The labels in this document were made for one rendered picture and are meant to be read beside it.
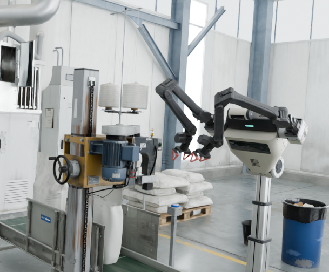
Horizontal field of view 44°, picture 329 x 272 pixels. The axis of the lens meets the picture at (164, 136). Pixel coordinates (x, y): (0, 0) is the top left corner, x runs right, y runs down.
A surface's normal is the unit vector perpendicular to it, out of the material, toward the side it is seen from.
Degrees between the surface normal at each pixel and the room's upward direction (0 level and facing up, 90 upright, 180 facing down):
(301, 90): 90
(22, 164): 90
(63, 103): 90
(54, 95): 90
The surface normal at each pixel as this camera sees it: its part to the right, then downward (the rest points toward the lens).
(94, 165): 0.72, 0.08
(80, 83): -0.69, 0.00
